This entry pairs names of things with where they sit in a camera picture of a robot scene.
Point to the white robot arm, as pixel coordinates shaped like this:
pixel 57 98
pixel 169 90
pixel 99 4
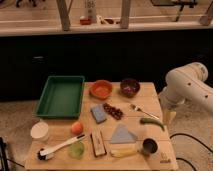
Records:
pixel 185 83

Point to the brown grape bunch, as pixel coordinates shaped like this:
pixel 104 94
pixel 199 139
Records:
pixel 113 111

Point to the dark purple bowl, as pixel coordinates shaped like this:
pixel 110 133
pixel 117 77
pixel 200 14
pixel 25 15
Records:
pixel 129 87

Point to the grey blue towel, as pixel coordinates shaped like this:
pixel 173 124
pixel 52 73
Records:
pixel 122 135

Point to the green chili pepper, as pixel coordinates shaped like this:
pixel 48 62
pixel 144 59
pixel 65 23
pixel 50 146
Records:
pixel 152 121

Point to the orange bowl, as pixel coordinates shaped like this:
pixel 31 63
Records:
pixel 101 89

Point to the wooden block eraser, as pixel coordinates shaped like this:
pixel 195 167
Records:
pixel 98 143

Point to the green plastic cup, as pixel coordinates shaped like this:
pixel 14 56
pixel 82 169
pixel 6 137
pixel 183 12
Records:
pixel 76 150

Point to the orange fruit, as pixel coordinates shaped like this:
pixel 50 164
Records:
pixel 77 128

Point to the white bottle on shelf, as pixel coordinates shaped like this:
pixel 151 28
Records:
pixel 90 10

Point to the blue sponge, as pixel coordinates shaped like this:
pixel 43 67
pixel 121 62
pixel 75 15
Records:
pixel 98 114

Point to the yellow banana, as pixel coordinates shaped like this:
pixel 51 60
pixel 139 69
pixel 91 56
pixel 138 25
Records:
pixel 119 153

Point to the red bowl on shelf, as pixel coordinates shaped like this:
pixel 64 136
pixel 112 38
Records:
pixel 84 20

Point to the wooden table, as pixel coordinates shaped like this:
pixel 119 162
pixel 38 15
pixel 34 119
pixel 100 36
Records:
pixel 60 130

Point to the green plastic tray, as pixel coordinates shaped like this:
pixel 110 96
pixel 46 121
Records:
pixel 61 97

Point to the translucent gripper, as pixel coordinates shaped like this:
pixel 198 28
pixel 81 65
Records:
pixel 168 116

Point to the dark metal cup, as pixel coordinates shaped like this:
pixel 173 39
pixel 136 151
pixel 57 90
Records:
pixel 149 146

